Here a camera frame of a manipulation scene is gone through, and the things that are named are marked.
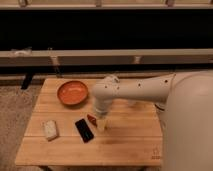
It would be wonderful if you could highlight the orange ceramic bowl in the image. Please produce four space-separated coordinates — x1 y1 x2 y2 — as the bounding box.
57 80 88 105

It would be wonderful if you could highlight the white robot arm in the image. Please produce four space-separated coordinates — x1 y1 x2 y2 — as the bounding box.
92 70 213 171

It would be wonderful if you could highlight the small red brown object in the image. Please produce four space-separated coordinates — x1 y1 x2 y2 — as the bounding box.
87 114 97 127

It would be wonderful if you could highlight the black smartphone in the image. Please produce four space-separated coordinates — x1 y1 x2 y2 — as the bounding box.
75 119 94 143

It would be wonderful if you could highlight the wooden table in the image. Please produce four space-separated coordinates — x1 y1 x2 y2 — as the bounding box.
15 79 162 166

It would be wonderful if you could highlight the white rectangular sponge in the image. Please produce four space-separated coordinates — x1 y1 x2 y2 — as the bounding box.
43 120 59 141

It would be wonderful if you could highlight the long metal rail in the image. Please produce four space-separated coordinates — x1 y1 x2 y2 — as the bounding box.
0 49 213 67

